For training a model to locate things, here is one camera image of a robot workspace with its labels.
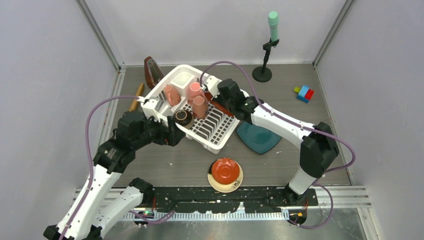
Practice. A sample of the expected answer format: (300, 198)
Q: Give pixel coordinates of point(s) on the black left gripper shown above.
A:
(170, 135)

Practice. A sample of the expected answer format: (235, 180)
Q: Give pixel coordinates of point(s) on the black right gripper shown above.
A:
(218, 98)

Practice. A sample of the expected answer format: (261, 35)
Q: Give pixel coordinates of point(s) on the brown ceramic bowl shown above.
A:
(184, 118)

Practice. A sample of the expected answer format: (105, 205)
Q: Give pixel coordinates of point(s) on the red round plate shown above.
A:
(210, 98)

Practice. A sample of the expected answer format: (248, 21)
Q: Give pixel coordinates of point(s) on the white plastic dish rack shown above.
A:
(211, 132)

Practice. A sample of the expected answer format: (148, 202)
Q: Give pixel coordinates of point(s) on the pink mug with handle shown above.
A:
(172, 95)

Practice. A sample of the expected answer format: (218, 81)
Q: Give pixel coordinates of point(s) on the white mug pink handle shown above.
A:
(200, 107)

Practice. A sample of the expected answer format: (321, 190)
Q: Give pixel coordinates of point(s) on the dark green square plate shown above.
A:
(258, 139)

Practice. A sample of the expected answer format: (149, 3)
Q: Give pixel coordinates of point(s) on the pink cup white inside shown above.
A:
(195, 90)

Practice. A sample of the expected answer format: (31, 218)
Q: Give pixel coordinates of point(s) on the orange saucer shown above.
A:
(225, 171)

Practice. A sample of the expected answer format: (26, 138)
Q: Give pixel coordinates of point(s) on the cream patterned plate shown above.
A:
(226, 188)

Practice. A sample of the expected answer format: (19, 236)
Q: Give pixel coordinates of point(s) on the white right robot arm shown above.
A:
(318, 149)

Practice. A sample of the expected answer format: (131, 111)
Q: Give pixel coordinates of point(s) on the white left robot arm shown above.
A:
(86, 220)

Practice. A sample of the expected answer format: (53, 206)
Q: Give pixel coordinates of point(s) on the green microphone on stand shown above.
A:
(262, 73)

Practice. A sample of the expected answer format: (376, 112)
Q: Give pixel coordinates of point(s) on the wooden rolling pin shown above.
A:
(135, 104)

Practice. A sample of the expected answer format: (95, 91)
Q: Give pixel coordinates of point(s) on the brown wooden metronome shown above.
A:
(152, 73)

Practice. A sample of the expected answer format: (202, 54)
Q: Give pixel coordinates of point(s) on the colourful toy blocks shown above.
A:
(304, 93)

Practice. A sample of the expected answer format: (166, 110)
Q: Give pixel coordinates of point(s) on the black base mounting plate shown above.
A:
(254, 199)

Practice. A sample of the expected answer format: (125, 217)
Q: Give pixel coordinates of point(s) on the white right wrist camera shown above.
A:
(211, 85)

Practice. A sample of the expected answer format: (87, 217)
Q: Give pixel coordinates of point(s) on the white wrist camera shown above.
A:
(211, 85)
(151, 107)

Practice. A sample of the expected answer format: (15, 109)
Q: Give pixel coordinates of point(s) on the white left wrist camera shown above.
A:
(151, 107)

